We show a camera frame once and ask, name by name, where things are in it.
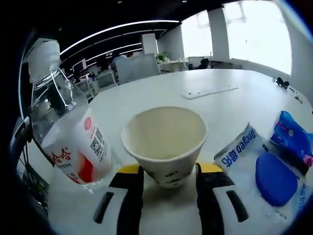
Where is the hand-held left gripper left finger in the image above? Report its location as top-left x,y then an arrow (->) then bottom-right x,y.
92,164 -> 145,235

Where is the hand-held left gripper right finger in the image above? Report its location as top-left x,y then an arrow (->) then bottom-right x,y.
195,161 -> 250,235

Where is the wet wipes packet blue lid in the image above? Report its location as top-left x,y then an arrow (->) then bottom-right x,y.
213,122 -> 308,218

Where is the clear plastic water bottle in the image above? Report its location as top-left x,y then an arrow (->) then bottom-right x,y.
26,39 -> 114,194

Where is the white paper cup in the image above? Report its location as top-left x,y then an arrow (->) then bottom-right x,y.
121,106 -> 208,189

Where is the blue tissue pack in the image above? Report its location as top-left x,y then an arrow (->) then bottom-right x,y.
269,110 -> 313,176

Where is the white office chair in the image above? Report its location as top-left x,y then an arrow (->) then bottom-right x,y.
96,70 -> 117,90

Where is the small black object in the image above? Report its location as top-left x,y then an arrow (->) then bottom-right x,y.
275,76 -> 291,90

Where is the white high-back chair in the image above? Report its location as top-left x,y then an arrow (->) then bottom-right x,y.
114,53 -> 161,85

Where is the black office chair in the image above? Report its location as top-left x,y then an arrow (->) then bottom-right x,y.
197,58 -> 211,70

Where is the white background desk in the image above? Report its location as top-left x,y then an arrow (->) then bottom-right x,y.
158,60 -> 189,73

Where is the curved ceiling light strip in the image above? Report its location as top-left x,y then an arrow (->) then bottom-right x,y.
60,21 -> 180,56

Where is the white table cable cover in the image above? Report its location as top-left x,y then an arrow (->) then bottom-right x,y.
180,85 -> 239,100

